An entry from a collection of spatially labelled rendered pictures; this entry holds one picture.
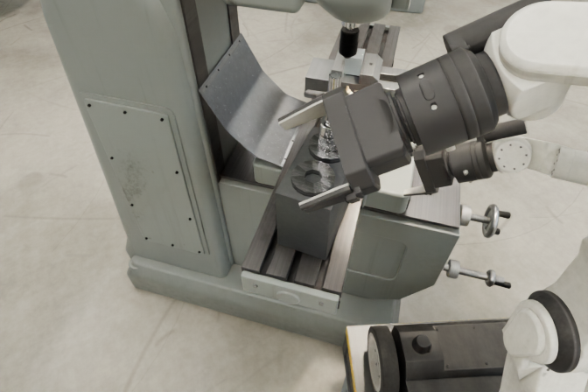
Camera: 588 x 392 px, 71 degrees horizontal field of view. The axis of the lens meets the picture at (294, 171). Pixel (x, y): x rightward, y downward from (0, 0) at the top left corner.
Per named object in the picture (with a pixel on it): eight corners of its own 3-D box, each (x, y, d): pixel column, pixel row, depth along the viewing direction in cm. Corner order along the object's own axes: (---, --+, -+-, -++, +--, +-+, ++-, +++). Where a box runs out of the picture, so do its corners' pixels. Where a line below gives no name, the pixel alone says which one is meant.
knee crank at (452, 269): (508, 279, 139) (515, 270, 134) (509, 295, 135) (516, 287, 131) (441, 263, 143) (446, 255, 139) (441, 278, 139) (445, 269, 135)
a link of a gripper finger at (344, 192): (296, 201, 44) (350, 181, 42) (307, 206, 46) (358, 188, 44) (299, 216, 43) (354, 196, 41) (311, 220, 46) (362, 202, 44)
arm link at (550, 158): (495, 159, 95) (563, 175, 89) (492, 165, 87) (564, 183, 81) (503, 132, 93) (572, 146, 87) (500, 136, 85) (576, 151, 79)
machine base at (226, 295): (403, 243, 208) (412, 220, 194) (389, 362, 169) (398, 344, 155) (188, 193, 231) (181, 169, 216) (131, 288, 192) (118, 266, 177)
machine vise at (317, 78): (414, 87, 138) (422, 58, 130) (411, 114, 128) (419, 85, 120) (312, 72, 144) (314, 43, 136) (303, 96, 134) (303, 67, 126)
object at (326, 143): (321, 135, 92) (323, 115, 87) (342, 139, 91) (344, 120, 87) (316, 149, 88) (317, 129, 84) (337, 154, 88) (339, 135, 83)
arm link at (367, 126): (369, 206, 47) (476, 169, 43) (344, 188, 38) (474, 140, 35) (339, 112, 52) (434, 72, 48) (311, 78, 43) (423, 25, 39)
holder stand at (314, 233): (353, 192, 106) (363, 134, 92) (325, 261, 93) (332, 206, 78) (310, 178, 110) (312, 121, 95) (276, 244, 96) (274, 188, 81)
